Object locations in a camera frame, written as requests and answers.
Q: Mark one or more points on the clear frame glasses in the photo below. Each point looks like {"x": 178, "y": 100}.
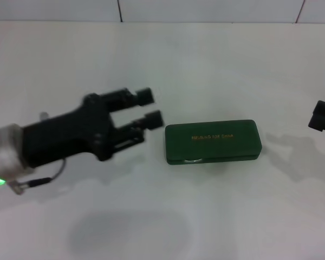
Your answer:
{"x": 193, "y": 161}

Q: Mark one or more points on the green glasses case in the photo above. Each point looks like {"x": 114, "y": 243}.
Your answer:
{"x": 214, "y": 140}

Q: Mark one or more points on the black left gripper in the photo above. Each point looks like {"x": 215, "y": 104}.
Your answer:
{"x": 70, "y": 132}

